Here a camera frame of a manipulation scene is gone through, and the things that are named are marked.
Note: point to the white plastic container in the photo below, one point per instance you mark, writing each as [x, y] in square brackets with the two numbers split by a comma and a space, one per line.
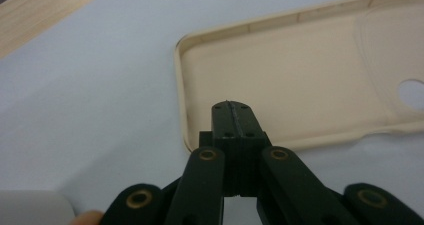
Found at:
[33, 208]

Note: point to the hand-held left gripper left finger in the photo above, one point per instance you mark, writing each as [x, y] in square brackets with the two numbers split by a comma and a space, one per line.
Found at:
[230, 158]

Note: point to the beige phone case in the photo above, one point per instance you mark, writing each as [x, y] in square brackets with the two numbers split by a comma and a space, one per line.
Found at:
[283, 71]

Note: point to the light wooden table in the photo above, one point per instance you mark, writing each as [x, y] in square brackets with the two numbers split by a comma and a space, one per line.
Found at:
[33, 15]

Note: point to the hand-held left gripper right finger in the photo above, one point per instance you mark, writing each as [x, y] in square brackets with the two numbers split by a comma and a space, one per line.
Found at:
[250, 151]

